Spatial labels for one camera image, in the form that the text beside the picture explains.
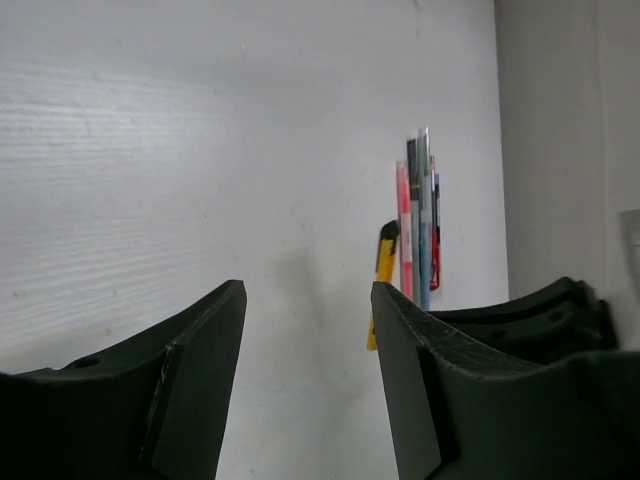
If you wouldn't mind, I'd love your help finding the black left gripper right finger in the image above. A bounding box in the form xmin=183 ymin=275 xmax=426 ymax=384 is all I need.
xmin=371 ymin=283 xmax=639 ymax=479

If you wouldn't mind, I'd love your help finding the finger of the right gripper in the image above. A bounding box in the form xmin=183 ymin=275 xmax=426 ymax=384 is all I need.
xmin=429 ymin=276 xmax=599 ymax=325
xmin=449 ymin=300 xmax=618 ymax=365

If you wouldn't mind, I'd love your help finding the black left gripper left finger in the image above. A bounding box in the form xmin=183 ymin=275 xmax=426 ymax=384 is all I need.
xmin=1 ymin=280 xmax=247 ymax=479

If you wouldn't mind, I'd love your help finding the red gel pen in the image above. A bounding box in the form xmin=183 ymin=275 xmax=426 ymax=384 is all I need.
xmin=430 ymin=155 xmax=441 ymax=291

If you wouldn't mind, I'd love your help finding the purple gel pen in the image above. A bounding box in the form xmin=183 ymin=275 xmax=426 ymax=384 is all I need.
xmin=432 ymin=172 xmax=441 ymax=245

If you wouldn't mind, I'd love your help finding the yellow utility knife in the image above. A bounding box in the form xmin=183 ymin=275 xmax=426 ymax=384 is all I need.
xmin=365 ymin=220 xmax=401 ymax=352

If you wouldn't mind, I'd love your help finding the pink gel pen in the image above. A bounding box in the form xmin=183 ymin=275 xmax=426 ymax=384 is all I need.
xmin=396 ymin=161 xmax=413 ymax=300

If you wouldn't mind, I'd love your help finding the grey green gel pen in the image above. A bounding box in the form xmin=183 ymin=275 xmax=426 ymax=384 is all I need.
xmin=406 ymin=138 xmax=421 ymax=306

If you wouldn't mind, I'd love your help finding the light blue gel pen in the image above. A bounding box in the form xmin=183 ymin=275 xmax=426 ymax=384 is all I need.
xmin=417 ymin=127 xmax=431 ymax=311

